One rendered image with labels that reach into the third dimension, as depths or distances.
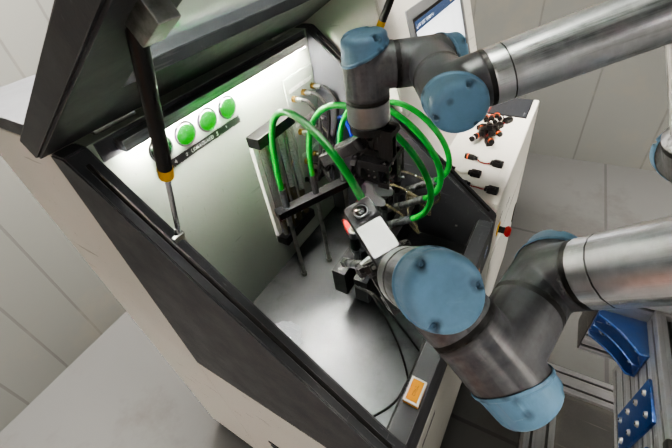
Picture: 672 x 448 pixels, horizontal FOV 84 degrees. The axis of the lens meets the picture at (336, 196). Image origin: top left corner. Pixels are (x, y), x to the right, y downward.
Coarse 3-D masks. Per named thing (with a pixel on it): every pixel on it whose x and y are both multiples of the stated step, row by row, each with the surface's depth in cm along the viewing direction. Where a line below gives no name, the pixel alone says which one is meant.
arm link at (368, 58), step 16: (352, 32) 57; (368, 32) 56; (384, 32) 56; (352, 48) 56; (368, 48) 55; (384, 48) 56; (352, 64) 57; (368, 64) 57; (384, 64) 57; (352, 80) 59; (368, 80) 58; (384, 80) 58; (352, 96) 61; (368, 96) 60; (384, 96) 61
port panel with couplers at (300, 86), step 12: (300, 72) 101; (312, 72) 105; (288, 84) 98; (300, 84) 102; (312, 84) 105; (288, 96) 99; (300, 96) 103; (312, 96) 108; (288, 108) 100; (300, 108) 105; (324, 120) 111; (300, 132) 106; (300, 144) 109; (312, 144) 114; (300, 156) 110
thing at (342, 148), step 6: (348, 138) 73; (354, 138) 69; (336, 144) 75; (342, 144) 71; (348, 144) 69; (354, 144) 68; (360, 144) 68; (324, 150) 76; (336, 150) 71; (342, 150) 70; (348, 150) 70; (354, 150) 69; (360, 150) 68; (324, 156) 74; (342, 156) 71; (348, 156) 71; (324, 162) 74; (330, 162) 74
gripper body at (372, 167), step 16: (352, 128) 66; (384, 128) 67; (368, 144) 68; (384, 144) 66; (352, 160) 70; (368, 160) 68; (384, 160) 68; (400, 160) 71; (368, 176) 71; (384, 176) 69
